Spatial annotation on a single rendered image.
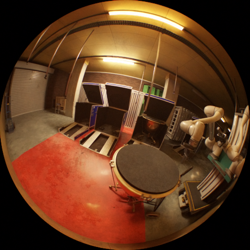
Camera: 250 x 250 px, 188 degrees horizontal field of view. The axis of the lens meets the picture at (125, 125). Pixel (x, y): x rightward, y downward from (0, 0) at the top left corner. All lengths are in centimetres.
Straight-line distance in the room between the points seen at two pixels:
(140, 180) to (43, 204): 136
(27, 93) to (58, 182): 550
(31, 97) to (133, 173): 634
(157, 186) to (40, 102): 679
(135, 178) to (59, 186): 119
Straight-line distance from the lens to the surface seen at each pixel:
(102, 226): 124
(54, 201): 140
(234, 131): 163
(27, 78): 621
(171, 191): 68
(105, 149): 197
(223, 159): 157
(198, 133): 68
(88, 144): 211
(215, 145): 151
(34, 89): 633
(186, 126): 76
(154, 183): 61
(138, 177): 58
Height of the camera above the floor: 124
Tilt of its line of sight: 16 degrees down
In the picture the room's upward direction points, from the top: 15 degrees clockwise
